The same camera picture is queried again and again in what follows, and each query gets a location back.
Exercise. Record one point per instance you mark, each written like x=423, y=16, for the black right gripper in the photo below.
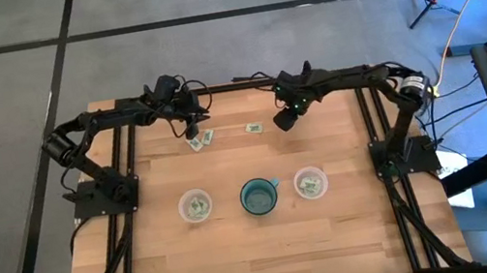
x=297, y=89

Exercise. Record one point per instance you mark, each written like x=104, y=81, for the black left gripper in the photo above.
x=175, y=104

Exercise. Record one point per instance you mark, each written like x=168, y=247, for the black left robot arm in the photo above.
x=113, y=117

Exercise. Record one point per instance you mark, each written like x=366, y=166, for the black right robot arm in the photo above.
x=351, y=76

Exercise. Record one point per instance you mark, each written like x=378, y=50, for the clear round plastic bin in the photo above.
x=299, y=176
x=182, y=200

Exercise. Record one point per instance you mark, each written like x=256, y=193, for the teal speckled enamel mug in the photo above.
x=259, y=197

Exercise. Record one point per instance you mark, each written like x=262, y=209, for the yellow power plug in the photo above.
x=434, y=89

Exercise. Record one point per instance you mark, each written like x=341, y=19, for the white paper sheet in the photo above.
x=454, y=167

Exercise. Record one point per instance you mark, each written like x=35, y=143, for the black desk leg bar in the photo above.
x=475, y=173

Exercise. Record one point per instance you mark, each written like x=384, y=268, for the black aluminium table frame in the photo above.
x=216, y=90

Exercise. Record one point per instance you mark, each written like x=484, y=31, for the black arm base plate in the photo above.
x=88, y=207
x=426, y=161

